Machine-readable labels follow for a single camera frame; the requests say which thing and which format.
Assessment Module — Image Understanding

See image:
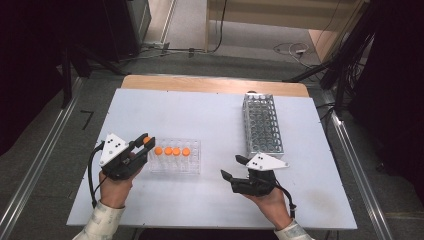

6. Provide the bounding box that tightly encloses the person's left hand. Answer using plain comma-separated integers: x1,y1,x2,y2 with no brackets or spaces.
98,168,144,208

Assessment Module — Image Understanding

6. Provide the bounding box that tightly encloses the light wooden furniture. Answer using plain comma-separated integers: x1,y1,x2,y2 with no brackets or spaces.
204,0,368,63

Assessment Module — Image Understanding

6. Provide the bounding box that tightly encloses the white floor cable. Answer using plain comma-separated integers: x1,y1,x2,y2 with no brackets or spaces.
273,41,322,68

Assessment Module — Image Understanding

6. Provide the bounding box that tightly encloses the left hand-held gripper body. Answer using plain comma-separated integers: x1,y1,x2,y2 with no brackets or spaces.
99,133,148,181

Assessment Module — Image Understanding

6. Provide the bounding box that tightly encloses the black cabinet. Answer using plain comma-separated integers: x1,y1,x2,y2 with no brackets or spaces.
99,0,152,63

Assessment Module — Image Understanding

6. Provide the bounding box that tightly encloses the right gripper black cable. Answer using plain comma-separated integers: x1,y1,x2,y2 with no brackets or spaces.
274,184,298,220

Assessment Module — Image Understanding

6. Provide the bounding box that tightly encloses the black hanging cable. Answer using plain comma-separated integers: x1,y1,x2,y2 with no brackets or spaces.
212,0,229,54

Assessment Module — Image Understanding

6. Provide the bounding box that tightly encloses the grey floor cable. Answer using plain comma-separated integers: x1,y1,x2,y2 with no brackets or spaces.
119,41,208,63

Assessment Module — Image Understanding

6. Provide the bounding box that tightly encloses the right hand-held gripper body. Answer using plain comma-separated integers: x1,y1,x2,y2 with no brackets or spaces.
232,152,290,197

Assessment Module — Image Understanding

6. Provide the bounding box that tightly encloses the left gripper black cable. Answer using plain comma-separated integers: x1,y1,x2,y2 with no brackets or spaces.
87,141,106,209

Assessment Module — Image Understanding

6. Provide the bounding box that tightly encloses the wooden table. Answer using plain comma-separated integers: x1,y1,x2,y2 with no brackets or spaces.
120,74,310,98

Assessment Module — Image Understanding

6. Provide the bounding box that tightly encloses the clear plastic test tube rack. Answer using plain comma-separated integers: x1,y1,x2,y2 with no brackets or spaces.
148,137,202,176

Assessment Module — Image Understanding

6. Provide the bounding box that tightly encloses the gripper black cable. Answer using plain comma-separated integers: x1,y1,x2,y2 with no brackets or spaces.
274,184,298,220
87,141,106,209

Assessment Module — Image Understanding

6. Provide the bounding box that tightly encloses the person's right hand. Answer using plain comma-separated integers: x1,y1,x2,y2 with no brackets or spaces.
244,188,294,231

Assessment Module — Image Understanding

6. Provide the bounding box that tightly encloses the black metal stand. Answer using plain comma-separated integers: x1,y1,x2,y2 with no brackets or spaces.
59,42,128,110

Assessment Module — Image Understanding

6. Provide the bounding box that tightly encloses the metal test tube rack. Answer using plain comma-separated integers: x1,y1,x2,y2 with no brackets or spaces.
242,92,285,160

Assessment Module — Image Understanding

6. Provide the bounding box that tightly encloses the metal floor rail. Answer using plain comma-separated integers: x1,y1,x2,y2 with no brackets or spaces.
0,77,84,234
321,89,394,240

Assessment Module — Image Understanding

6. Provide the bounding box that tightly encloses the white table board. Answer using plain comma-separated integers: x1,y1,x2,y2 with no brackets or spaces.
66,88,358,231

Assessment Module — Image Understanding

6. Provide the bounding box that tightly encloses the black stand with cables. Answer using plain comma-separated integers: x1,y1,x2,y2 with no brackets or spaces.
283,0,379,118

